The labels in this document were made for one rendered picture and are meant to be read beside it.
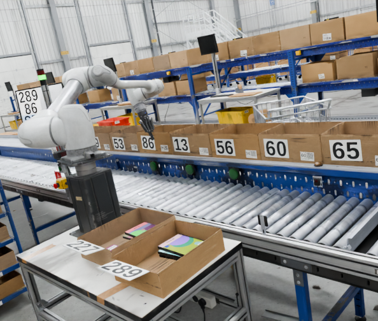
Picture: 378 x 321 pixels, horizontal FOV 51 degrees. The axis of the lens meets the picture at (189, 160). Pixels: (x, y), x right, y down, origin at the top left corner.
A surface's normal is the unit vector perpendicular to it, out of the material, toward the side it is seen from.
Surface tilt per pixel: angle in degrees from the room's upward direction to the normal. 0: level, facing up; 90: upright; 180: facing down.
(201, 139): 90
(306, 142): 90
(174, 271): 91
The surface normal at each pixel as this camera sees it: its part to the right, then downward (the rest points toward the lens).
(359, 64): -0.73, 0.29
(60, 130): -0.25, 0.22
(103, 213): 0.73, 0.04
